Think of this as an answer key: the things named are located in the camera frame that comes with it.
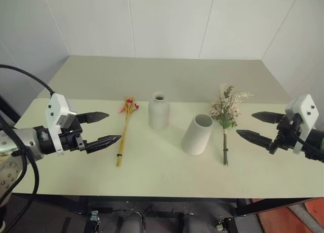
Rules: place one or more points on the orange floor mat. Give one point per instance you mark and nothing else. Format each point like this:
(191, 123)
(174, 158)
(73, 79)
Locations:
(298, 217)

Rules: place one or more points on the black caster clamp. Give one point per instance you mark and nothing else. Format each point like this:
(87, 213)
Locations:
(225, 224)
(94, 216)

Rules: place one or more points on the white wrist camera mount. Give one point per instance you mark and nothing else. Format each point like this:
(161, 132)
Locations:
(305, 109)
(56, 109)

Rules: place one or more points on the yellow stem red bud flowers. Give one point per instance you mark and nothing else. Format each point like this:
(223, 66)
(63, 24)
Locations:
(124, 134)

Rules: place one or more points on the white bottle shaped vase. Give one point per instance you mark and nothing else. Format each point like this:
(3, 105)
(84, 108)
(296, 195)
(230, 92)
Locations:
(159, 114)

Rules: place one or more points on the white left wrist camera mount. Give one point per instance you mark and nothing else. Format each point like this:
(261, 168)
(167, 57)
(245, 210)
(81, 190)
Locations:
(56, 109)

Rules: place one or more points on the dried white green flower bouquet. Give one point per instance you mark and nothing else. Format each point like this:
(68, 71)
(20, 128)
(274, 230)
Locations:
(225, 106)

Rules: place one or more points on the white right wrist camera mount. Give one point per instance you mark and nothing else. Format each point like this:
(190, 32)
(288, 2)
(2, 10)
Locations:
(305, 109)

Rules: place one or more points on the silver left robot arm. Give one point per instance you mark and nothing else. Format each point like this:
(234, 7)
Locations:
(24, 139)

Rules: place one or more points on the white cylinder vase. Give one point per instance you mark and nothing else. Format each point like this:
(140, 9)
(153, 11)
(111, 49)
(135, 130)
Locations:
(197, 136)

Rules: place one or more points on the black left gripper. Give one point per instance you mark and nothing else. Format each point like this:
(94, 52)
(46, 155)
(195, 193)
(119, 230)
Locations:
(71, 139)

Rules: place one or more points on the black table frame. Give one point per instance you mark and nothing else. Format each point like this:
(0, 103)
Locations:
(162, 201)

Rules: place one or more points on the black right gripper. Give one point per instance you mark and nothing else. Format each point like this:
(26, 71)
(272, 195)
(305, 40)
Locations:
(284, 139)

